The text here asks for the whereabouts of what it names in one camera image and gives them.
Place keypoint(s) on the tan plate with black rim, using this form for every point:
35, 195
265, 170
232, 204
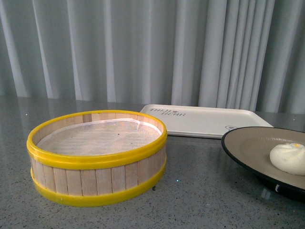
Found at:
250, 147

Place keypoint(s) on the white steamed bun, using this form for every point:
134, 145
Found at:
289, 157

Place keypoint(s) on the cream bear-print tray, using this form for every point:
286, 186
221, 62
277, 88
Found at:
203, 122

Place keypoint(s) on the yellow-rimmed bamboo steamer basket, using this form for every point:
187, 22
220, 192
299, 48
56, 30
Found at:
97, 158

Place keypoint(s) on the grey pleated curtain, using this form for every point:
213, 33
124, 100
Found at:
241, 54

